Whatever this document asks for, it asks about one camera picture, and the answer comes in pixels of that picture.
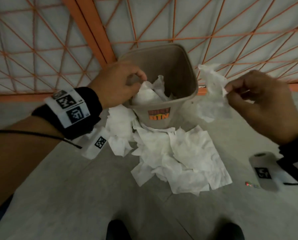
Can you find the white tissue sheet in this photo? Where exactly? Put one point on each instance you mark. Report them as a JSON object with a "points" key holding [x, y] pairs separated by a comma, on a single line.
{"points": [[214, 97]]}

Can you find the person's black left shoe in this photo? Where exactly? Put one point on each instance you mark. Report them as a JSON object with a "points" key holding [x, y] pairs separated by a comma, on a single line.
{"points": [[117, 232]]}

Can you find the person's left forearm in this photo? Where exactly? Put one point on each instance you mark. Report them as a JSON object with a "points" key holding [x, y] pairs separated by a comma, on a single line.
{"points": [[14, 152]]}

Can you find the white right wrist camera module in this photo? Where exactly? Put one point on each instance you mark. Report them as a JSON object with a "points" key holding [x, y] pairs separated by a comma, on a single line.
{"points": [[264, 172]]}

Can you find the beige plastic dust bin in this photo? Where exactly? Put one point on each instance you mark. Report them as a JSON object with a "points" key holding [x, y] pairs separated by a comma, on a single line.
{"points": [[179, 72]]}

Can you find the person's black shoe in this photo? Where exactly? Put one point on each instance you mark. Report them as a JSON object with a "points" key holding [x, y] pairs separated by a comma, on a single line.
{"points": [[230, 233], [117, 232]]}

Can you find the black left wristband with markers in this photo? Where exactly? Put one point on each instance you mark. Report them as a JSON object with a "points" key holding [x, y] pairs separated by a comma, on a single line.
{"points": [[64, 114]]}

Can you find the white left wrist camera module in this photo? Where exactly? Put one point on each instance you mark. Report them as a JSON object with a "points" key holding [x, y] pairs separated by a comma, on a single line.
{"points": [[96, 144]]}

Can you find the person's left hand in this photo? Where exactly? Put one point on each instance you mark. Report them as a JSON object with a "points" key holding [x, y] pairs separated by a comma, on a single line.
{"points": [[114, 84]]}

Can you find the person's black right shoe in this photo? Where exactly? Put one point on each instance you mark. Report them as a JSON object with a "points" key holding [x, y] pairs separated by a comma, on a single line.
{"points": [[230, 233]]}

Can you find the small candy wrapper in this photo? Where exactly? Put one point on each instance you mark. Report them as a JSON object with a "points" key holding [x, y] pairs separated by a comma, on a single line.
{"points": [[250, 184]]}

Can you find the person's right hand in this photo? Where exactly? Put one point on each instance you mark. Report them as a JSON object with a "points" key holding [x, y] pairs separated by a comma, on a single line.
{"points": [[268, 107]]}

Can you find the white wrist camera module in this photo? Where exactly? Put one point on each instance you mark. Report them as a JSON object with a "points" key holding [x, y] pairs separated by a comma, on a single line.
{"points": [[264, 172], [96, 144]]}

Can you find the heap of tissues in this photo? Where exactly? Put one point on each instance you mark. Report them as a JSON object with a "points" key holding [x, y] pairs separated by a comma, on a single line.
{"points": [[146, 94]]}

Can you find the pile of white tissues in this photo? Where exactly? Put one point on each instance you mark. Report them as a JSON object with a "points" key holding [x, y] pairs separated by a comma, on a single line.
{"points": [[184, 152]]}

